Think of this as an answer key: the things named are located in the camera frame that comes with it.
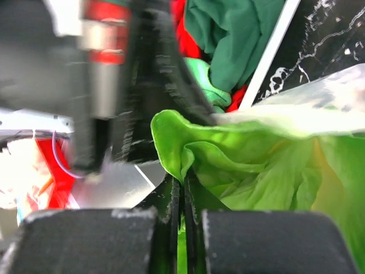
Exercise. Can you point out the red cloth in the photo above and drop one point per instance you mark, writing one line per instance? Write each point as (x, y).
(189, 48)

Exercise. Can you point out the dark green cloth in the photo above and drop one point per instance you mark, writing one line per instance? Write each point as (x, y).
(234, 33)

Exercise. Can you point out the light green cloth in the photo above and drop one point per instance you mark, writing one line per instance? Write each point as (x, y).
(219, 99)

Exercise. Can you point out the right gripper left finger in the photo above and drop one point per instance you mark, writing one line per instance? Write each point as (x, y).
(165, 199)

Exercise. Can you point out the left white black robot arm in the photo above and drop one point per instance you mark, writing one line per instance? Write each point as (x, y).
(91, 137)

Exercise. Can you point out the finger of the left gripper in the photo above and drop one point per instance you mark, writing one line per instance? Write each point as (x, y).
(155, 78)

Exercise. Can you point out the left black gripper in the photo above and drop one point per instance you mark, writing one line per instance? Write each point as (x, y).
(65, 57)

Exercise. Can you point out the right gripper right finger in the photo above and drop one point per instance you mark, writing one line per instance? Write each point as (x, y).
(196, 199)

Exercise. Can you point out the clear zip top bag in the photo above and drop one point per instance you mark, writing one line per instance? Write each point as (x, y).
(330, 105)

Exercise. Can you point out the white basket with cloths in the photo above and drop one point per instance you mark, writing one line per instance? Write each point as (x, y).
(271, 49)

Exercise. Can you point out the green fake lettuce leaf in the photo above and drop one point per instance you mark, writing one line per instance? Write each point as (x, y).
(251, 166)

